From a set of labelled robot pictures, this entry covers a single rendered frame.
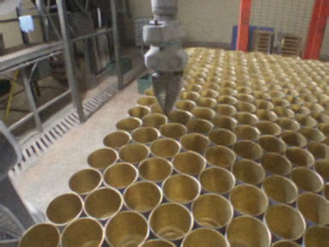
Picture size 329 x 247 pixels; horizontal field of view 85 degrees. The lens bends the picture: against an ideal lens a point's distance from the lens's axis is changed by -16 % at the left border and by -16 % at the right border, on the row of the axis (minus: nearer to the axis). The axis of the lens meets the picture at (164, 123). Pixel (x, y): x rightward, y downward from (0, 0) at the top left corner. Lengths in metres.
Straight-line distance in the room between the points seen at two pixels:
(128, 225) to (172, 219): 0.08
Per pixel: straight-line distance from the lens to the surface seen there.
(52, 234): 0.42
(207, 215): 0.43
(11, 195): 0.91
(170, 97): 0.54
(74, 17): 4.24
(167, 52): 0.48
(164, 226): 0.42
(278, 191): 0.47
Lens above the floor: 1.46
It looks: 30 degrees down
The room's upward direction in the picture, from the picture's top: 1 degrees counter-clockwise
